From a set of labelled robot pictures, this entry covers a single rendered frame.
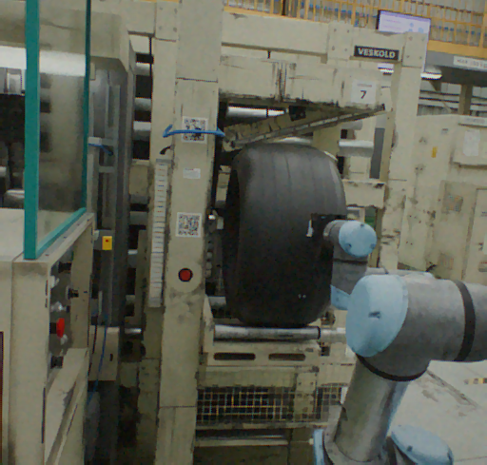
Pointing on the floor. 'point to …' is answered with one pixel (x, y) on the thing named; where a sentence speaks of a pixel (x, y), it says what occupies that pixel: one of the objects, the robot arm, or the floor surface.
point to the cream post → (186, 377)
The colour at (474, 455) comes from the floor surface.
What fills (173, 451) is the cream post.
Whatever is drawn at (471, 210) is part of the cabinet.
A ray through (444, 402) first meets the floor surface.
